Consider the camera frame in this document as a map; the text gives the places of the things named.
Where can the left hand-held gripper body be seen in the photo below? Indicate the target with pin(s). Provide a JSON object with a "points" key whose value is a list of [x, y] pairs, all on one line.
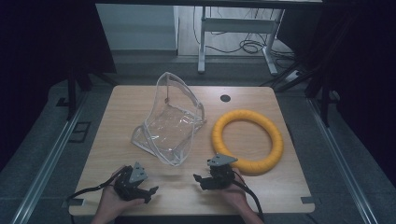
{"points": [[130, 183]]}

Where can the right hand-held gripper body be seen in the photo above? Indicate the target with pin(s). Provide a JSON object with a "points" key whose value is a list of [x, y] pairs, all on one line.
{"points": [[221, 175]]}

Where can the clear plastic zip bag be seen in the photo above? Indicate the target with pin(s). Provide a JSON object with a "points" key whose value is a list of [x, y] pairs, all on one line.
{"points": [[174, 124]]}

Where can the person's right hand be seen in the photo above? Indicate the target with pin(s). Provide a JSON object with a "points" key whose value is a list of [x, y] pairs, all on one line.
{"points": [[235, 196]]}

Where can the person's left hand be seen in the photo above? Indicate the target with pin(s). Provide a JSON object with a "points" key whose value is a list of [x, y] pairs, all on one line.
{"points": [[112, 202]]}

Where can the black round table grommet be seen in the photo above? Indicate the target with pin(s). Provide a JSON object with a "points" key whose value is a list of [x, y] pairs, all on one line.
{"points": [[225, 98]]}

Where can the grey tape strip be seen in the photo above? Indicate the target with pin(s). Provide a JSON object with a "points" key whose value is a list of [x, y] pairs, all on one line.
{"points": [[308, 200]]}

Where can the black metal stand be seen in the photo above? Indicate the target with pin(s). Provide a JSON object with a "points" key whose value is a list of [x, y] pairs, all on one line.
{"points": [[72, 93], [325, 102]]}

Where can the white power strip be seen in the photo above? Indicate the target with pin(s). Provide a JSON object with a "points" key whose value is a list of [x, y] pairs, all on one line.
{"points": [[293, 75]]}

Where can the dark curtain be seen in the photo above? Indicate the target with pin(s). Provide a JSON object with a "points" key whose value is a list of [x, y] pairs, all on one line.
{"points": [[46, 46], [358, 46]]}

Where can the grey metal floor rail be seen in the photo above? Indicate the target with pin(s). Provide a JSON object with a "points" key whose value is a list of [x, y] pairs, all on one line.
{"points": [[49, 161], [339, 161]]}

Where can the white metal desk frame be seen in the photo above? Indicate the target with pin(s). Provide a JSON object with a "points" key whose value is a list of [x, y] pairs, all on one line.
{"points": [[236, 25]]}

